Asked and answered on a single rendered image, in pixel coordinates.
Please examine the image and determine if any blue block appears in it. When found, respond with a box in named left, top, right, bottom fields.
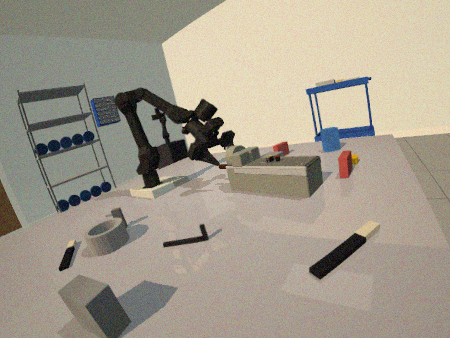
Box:
left=320, top=127, right=341, bottom=152

